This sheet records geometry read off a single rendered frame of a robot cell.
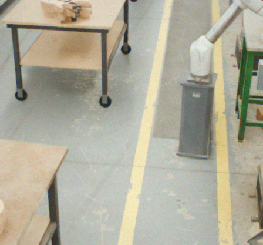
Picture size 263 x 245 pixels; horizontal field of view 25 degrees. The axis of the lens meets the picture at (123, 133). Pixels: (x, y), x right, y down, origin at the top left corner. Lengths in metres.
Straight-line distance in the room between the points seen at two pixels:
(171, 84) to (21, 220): 3.72
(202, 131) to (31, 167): 2.03
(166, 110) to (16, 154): 2.64
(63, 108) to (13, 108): 0.51
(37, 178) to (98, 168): 1.72
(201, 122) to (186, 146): 0.28
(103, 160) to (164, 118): 0.93
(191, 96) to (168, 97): 1.26
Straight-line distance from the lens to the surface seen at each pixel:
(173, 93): 6.21
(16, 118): 5.80
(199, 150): 5.11
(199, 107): 4.91
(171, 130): 5.53
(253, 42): 5.14
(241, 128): 5.36
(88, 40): 6.42
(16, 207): 3.10
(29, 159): 3.46
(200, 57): 4.79
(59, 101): 6.06
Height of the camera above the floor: 2.76
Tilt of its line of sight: 30 degrees down
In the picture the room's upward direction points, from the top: straight up
